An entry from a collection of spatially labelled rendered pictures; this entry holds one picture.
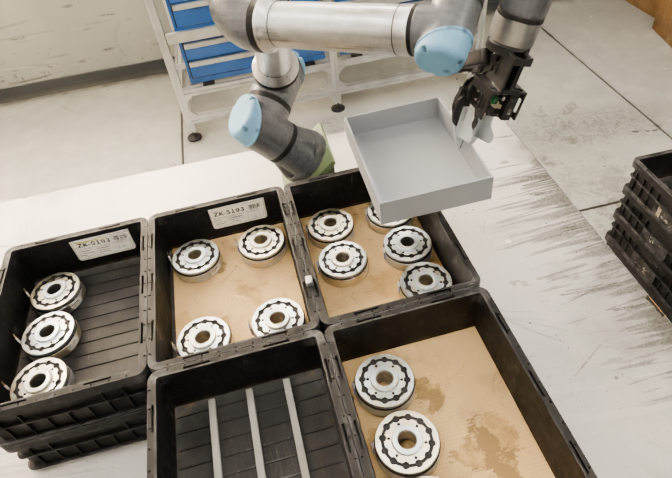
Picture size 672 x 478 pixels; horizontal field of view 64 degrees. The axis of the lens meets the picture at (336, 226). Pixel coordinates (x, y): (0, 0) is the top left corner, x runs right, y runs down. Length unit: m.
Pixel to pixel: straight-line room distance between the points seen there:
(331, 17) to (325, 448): 0.69
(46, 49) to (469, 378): 3.44
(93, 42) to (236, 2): 2.94
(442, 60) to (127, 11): 3.11
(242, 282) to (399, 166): 0.41
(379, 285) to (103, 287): 0.60
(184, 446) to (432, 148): 0.70
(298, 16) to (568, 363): 0.84
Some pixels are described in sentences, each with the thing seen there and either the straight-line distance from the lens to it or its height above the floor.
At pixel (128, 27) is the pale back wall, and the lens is 3.81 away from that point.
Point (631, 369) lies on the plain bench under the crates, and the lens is 1.25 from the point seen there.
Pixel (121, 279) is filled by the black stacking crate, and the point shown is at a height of 0.83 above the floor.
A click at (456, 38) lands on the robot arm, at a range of 0.81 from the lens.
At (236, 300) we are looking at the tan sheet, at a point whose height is 0.83.
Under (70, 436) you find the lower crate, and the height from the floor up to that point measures 0.80.
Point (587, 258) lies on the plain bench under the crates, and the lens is 1.41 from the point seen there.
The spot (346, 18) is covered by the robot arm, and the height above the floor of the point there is 1.35.
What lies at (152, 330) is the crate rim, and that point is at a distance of 1.04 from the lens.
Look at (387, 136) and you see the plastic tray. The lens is 1.12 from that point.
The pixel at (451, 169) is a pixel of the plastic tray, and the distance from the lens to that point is 1.03.
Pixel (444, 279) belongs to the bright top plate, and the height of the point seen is 0.86.
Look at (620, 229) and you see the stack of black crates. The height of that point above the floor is 0.32.
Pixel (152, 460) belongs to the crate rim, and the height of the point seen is 0.93.
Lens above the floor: 1.70
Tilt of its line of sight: 45 degrees down
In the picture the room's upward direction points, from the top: 7 degrees counter-clockwise
